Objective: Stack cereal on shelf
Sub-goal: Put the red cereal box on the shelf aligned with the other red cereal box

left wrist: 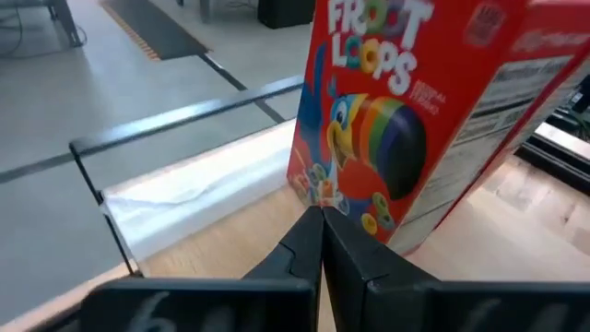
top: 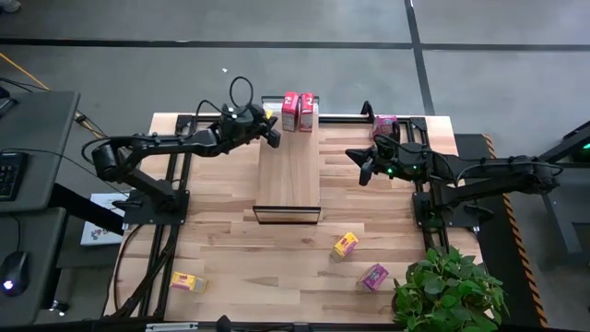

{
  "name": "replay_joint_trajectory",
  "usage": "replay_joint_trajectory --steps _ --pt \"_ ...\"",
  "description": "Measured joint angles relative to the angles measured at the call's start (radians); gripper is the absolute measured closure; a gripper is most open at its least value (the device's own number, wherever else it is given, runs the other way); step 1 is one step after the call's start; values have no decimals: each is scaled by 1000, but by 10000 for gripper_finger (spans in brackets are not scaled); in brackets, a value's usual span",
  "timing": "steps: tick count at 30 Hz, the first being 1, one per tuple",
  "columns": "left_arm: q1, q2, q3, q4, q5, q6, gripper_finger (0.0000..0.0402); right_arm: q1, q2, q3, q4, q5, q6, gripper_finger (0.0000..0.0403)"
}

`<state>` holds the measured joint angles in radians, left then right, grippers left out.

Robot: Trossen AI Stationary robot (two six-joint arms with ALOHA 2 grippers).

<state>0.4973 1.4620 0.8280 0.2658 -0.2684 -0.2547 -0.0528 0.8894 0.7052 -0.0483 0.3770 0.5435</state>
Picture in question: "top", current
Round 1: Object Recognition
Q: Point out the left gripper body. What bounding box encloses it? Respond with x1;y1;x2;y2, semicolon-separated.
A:
216;103;283;156

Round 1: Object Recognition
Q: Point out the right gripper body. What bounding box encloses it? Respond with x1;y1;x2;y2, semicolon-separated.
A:
360;134;435;187

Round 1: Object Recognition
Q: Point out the red cereal box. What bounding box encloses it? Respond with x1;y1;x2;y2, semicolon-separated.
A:
281;90;301;134
299;91;319;134

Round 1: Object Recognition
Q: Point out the pink cereal box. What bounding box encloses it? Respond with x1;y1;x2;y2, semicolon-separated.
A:
372;114;400;139
357;263;392;293

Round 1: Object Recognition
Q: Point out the yellow cereal box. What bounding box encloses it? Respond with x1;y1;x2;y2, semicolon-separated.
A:
328;231;360;264
169;270;207;295

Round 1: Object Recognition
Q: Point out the black hazard-striped floor mat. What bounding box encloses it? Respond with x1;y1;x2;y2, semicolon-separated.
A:
454;132;550;329

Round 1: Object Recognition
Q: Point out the green leafy potted plant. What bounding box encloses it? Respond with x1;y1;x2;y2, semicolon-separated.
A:
391;246;511;332

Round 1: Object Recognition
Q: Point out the dark grey neighbouring stand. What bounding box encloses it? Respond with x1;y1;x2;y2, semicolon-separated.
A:
508;120;590;271

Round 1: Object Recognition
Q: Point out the white paper booklet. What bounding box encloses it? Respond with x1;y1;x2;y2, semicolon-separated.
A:
80;192;128;247

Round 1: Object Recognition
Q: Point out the black desk support beam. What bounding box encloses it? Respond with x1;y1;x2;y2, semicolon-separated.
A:
48;183;125;236

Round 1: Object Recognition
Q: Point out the grey desk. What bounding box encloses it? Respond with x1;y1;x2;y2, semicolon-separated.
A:
0;207;68;325
0;90;81;214

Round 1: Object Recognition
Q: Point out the black keyboard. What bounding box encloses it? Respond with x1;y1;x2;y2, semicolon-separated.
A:
0;151;30;202

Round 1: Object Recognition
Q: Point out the black desk device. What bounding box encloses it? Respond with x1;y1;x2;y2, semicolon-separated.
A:
0;86;19;119

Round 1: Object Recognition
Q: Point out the black computer mouse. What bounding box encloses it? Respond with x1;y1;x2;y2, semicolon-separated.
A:
0;251;30;298

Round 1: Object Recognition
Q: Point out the black aluminium table frame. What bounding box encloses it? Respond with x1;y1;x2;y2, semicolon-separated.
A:
104;113;451;322

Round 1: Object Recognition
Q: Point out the wooden shelf with black frame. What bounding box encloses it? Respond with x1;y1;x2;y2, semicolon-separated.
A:
252;95;323;226

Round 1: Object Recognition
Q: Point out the black keyboard cable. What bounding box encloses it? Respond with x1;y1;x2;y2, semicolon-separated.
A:
0;147;131;198

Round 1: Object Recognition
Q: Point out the silver metal bracket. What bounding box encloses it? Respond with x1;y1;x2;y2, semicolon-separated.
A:
146;322;199;332

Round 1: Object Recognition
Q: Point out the yellow cable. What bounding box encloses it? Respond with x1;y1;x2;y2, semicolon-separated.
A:
0;52;110;142

